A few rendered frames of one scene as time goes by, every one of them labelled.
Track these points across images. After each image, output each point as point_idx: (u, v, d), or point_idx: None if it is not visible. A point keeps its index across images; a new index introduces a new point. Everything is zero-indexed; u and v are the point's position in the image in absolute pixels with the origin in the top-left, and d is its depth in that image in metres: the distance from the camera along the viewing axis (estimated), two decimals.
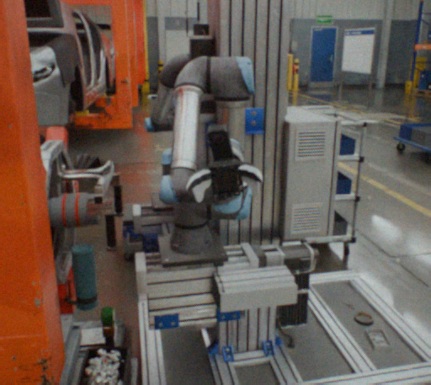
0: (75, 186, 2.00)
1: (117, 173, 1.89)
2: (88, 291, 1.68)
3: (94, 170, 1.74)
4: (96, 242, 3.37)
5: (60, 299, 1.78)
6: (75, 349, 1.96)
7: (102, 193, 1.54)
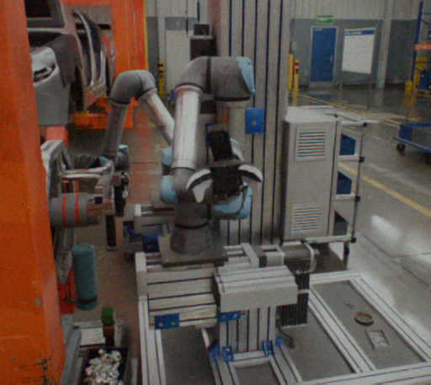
0: (75, 186, 2.00)
1: (117, 173, 1.89)
2: (88, 291, 1.68)
3: (94, 170, 1.74)
4: (96, 242, 3.37)
5: (60, 299, 1.78)
6: (75, 349, 1.96)
7: (102, 193, 1.54)
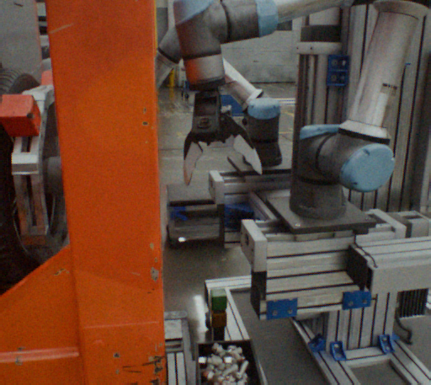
0: None
1: None
2: None
3: None
4: None
5: None
6: None
7: None
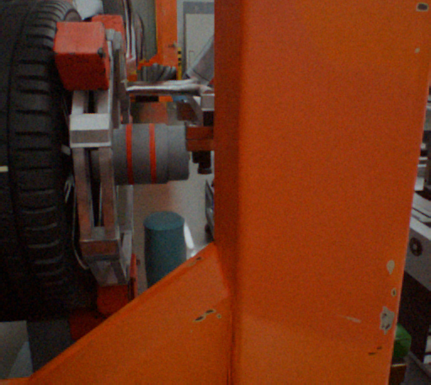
0: None
1: None
2: None
3: (179, 83, 0.98)
4: None
5: (115, 312, 1.02)
6: None
7: (215, 106, 0.79)
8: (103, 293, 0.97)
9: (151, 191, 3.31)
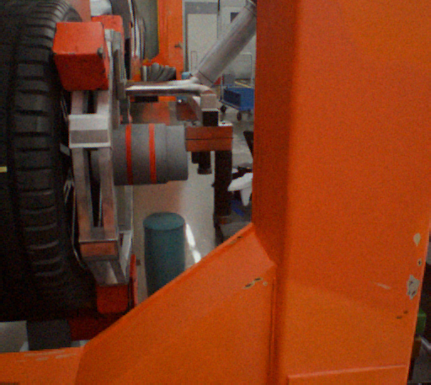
0: None
1: None
2: None
3: (179, 83, 0.98)
4: None
5: (115, 312, 1.02)
6: None
7: (215, 107, 0.79)
8: (103, 293, 0.97)
9: (158, 189, 3.36)
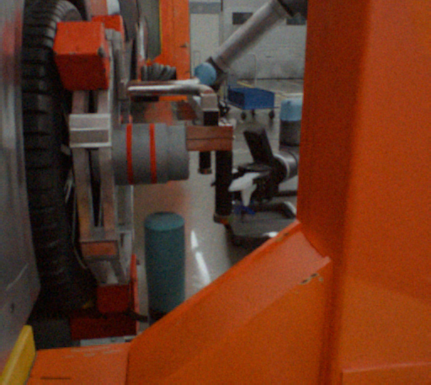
0: None
1: None
2: (174, 297, 0.92)
3: (179, 83, 0.98)
4: (185, 223, 2.71)
5: (115, 312, 1.02)
6: None
7: (215, 106, 0.79)
8: (103, 293, 0.97)
9: (167, 189, 3.37)
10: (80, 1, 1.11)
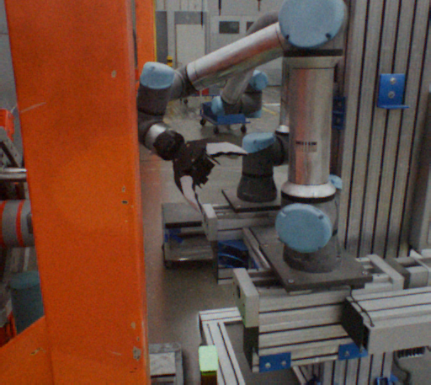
0: (29, 189, 1.51)
1: None
2: None
3: None
4: None
5: (0, 346, 1.29)
6: None
7: None
8: None
9: None
10: None
